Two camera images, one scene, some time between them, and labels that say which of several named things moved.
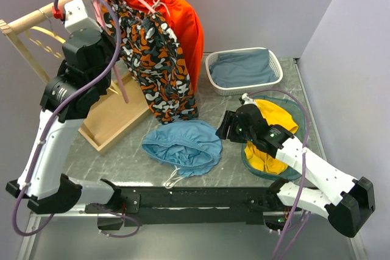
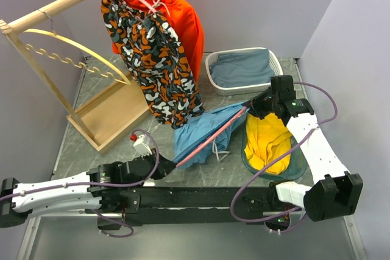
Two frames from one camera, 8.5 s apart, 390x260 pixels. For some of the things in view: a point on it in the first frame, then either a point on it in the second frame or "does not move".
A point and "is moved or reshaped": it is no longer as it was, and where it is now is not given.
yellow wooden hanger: (48, 49) to (66, 60)
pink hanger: (103, 21) to (211, 137)
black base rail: (183, 205) does not move
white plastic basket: (242, 70) does not move
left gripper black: (109, 39) to (164, 167)
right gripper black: (230, 119) to (255, 105)
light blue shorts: (192, 146) is moved or reshaped
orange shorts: (175, 7) does not move
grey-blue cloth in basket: (241, 68) does not move
